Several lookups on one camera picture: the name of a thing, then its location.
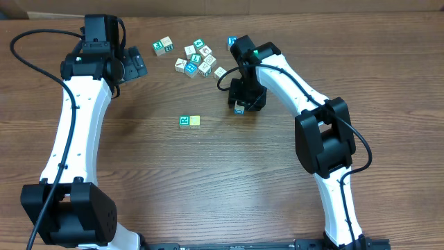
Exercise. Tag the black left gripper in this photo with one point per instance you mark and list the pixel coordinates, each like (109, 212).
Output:
(132, 63)

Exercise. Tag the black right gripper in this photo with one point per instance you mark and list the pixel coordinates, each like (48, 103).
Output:
(255, 104)

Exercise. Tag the white block blue side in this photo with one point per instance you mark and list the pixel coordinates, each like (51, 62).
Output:
(238, 109)

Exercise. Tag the yellow G wooden block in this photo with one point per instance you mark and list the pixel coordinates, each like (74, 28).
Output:
(194, 121)

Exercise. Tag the green R wooden block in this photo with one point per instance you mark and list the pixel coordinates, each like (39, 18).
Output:
(184, 121)

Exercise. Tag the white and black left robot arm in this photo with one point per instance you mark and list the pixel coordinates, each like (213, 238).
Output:
(66, 207)

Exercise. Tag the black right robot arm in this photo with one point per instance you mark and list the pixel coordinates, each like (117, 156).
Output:
(324, 135)

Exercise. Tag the green letter wooden block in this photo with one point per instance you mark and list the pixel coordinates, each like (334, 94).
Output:
(158, 48)

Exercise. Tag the white pineapple wooden block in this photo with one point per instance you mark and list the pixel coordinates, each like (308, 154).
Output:
(218, 72)

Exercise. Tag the white block with 2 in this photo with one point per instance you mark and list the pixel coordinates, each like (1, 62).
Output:
(167, 43)

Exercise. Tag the white hammer picture block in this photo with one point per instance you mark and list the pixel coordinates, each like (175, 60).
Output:
(180, 65)

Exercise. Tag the white pretzel picture block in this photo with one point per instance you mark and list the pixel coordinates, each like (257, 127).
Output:
(210, 60)

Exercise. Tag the blue H wooden block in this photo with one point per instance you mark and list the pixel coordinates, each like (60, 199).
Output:
(191, 70)

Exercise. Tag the blue P wooden block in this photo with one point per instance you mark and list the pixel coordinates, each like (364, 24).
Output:
(230, 41)

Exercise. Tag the white acorn picture block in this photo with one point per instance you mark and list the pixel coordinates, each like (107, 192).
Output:
(205, 51)

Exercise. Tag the green L wooden block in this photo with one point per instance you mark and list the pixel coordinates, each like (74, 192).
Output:
(196, 59)

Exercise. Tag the green top wooden block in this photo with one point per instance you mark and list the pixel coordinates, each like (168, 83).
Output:
(198, 44)

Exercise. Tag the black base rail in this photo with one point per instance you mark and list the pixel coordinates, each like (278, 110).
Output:
(267, 246)

